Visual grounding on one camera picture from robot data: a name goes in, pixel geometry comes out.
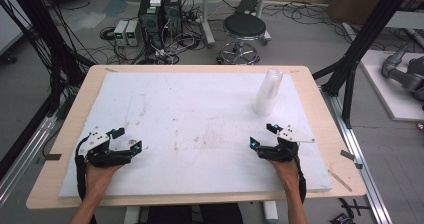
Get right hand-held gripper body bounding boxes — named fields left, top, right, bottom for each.
left=255, top=125, right=316, bottom=163

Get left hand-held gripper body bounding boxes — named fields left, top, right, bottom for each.
left=75, top=126, right=134, bottom=168

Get stack of clear plastic cups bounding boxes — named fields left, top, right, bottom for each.
left=252, top=68, right=285, bottom=117

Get person's left hand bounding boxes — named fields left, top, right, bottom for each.
left=84, top=163, right=124, bottom=202

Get person's right hand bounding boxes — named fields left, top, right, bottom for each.
left=266, top=158, right=302, bottom=199

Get light wooden table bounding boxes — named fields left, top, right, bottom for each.
left=25, top=64, right=368, bottom=211

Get white foam mat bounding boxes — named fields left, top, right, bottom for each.
left=58, top=71, right=333, bottom=199

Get white table leg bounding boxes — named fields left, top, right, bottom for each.
left=262, top=200, right=280, bottom=224
left=123, top=205, right=142, bottom=224

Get thin wooden stick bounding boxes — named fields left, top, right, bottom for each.
left=327, top=168, right=354, bottom=193

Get person's dark trousers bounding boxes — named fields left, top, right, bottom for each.
left=145, top=202, right=245, bottom=224

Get grey bench power supply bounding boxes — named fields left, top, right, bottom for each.
left=113, top=19, right=130, bottom=47
left=125, top=19, right=141, bottom=48

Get black round stool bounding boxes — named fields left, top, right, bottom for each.
left=216, top=13, right=272, bottom=66

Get black computer tower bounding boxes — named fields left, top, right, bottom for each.
left=162, top=0, right=184, bottom=36
left=137, top=0, right=165, bottom=49

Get white floor board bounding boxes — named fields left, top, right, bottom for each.
left=359, top=49, right=424, bottom=123

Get flat black device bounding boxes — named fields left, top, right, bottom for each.
left=234, top=0, right=260, bottom=15

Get grey metal stand leg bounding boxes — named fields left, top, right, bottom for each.
left=199, top=0, right=217, bottom=49

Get brown cardboard box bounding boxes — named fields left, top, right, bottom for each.
left=327, top=0, right=424, bottom=26

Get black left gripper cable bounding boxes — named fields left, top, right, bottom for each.
left=74, top=134, right=92, bottom=202

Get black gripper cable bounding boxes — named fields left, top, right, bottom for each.
left=74, top=134, right=92, bottom=202
left=291, top=149, right=308, bottom=205

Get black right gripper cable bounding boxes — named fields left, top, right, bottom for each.
left=291, top=149, right=308, bottom=205

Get aluminium floor rail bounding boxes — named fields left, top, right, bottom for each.
left=320, top=86, right=395, bottom=224
left=0, top=114, right=58, bottom=207

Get tangle of floor cables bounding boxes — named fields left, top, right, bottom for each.
left=99, top=3, right=214, bottom=66

